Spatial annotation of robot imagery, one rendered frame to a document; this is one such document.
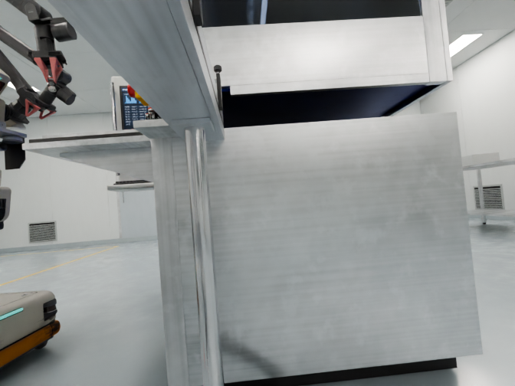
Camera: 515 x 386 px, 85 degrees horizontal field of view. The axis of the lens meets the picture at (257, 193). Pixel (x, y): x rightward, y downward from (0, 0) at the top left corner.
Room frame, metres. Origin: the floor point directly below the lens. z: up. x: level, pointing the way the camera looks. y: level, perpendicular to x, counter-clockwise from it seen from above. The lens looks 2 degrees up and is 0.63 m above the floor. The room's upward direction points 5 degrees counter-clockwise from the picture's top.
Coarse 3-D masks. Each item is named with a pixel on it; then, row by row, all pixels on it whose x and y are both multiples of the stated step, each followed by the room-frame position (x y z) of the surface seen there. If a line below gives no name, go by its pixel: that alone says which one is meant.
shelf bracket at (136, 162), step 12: (72, 156) 0.97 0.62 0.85; (84, 156) 0.97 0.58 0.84; (96, 156) 0.97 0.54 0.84; (108, 156) 0.97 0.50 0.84; (120, 156) 0.97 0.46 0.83; (132, 156) 0.98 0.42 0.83; (144, 156) 0.98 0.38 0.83; (108, 168) 0.97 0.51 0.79; (120, 168) 0.97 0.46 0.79; (132, 168) 0.98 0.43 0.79; (144, 168) 0.98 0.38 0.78
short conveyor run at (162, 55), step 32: (64, 0) 0.26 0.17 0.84; (96, 0) 0.27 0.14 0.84; (128, 0) 0.27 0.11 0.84; (160, 0) 0.27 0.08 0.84; (192, 0) 0.36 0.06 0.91; (96, 32) 0.31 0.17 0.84; (128, 32) 0.32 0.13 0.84; (160, 32) 0.32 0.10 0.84; (192, 32) 0.35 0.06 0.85; (128, 64) 0.39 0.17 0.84; (160, 64) 0.40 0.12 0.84; (192, 64) 0.40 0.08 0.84; (160, 96) 0.51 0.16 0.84; (192, 96) 0.52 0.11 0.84
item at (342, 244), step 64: (256, 128) 0.90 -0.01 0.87; (320, 128) 0.91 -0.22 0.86; (384, 128) 0.92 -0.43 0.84; (448, 128) 0.93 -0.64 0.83; (256, 192) 0.90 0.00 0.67; (320, 192) 0.91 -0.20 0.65; (384, 192) 0.92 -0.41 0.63; (448, 192) 0.93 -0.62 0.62; (192, 256) 0.89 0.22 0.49; (256, 256) 0.90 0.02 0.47; (320, 256) 0.90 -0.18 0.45; (384, 256) 0.91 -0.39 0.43; (448, 256) 0.92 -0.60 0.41; (192, 320) 0.89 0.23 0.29; (256, 320) 0.89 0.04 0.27; (320, 320) 0.90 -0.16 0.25; (384, 320) 0.91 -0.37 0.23; (448, 320) 0.92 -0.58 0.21; (192, 384) 0.88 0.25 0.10
